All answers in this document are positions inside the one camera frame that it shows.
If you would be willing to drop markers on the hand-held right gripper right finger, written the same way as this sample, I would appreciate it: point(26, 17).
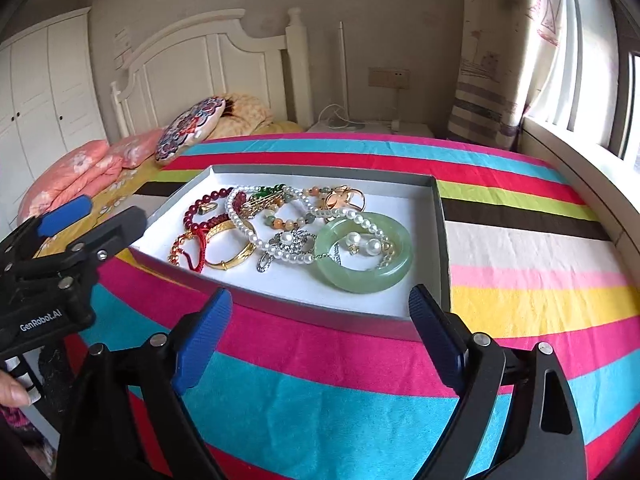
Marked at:
point(435, 340)

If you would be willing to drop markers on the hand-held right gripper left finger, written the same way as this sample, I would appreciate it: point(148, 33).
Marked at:
point(205, 340)

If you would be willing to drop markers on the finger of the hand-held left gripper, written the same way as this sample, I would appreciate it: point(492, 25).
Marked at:
point(110, 232)
point(65, 212)

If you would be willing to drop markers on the grey jewelry box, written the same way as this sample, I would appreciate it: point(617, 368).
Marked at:
point(390, 200)

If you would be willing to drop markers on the gold green brooch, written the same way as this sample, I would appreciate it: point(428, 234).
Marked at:
point(265, 199)

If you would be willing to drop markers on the person's left hand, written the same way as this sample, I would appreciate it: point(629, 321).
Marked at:
point(12, 390)

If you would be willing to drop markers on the pink folded quilt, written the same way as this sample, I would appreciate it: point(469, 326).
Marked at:
point(70, 175)

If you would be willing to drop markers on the gold bangle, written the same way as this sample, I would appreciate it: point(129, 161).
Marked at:
point(235, 262)

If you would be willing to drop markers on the pink floral pillow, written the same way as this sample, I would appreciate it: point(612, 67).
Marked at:
point(137, 147)

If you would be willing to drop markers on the striped colourful blanket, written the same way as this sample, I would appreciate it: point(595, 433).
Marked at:
point(500, 270)

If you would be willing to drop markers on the green jade bangle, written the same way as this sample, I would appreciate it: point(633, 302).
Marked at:
point(350, 280)

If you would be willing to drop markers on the white wardrobe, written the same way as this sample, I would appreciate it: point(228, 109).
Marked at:
point(35, 90)

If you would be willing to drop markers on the round patterned cushion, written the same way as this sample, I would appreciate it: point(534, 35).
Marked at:
point(190, 130)

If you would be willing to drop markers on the beige quilt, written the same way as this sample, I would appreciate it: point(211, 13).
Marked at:
point(247, 112)

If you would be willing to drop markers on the white bed headboard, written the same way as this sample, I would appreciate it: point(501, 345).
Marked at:
point(200, 65)

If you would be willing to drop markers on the white charger plug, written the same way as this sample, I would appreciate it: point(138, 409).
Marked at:
point(396, 125)

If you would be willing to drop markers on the white window sill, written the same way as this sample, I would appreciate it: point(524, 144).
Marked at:
point(580, 175)

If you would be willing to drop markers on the white nightstand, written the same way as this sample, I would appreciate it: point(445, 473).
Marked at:
point(370, 129)

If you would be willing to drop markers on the printed curtain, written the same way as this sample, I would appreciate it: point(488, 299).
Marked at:
point(500, 50)

